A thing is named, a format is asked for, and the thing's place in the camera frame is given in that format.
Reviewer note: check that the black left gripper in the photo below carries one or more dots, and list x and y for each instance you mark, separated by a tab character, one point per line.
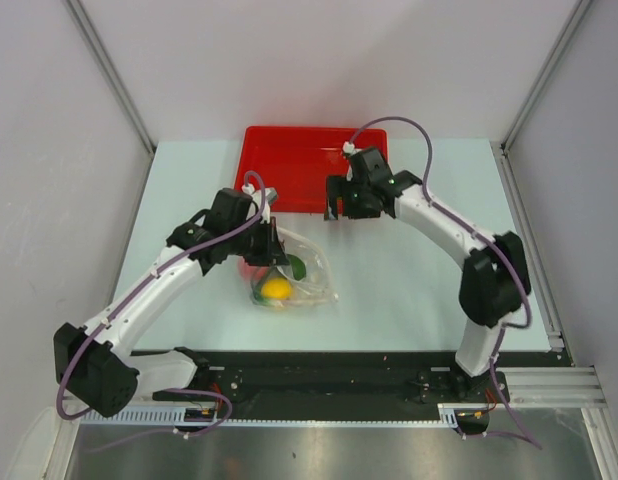
272	252

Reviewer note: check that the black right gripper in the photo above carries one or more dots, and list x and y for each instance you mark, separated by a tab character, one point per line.
339	187

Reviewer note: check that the clear zip top bag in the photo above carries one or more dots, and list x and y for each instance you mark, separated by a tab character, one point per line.
313	281

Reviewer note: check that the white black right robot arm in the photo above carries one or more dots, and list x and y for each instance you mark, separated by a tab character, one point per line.
495	280

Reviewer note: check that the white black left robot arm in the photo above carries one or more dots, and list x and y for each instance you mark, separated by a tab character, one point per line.
94	362

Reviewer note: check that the yellow fake lemon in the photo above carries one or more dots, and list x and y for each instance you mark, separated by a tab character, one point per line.
277	289

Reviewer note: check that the red fake tomato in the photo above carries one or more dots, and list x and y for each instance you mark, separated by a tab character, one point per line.
246	271

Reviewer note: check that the red plastic tray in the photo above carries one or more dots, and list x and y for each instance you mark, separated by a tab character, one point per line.
296	161

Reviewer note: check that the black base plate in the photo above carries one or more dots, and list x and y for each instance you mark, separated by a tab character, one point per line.
337	386

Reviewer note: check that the aluminium frame post right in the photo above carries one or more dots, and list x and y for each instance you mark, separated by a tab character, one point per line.
549	68

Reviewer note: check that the aluminium frame post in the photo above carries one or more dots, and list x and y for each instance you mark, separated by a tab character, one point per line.
105	64
549	68

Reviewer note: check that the white slotted cable duct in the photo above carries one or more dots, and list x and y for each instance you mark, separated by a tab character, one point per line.
175	416

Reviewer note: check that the aluminium frame post left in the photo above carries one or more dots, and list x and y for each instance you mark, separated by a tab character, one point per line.
105	64

